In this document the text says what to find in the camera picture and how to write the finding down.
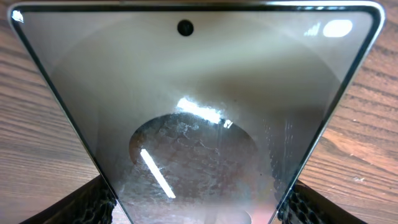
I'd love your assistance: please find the Galaxy smartphone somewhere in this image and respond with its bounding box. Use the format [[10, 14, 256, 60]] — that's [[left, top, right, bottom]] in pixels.
[[7, 1, 386, 223]]

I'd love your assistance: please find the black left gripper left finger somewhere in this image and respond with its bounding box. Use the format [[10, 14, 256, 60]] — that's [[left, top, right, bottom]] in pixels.
[[21, 175, 117, 224]]

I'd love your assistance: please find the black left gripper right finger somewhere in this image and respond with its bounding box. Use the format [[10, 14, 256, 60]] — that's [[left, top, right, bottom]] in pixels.
[[277, 180, 365, 224]]

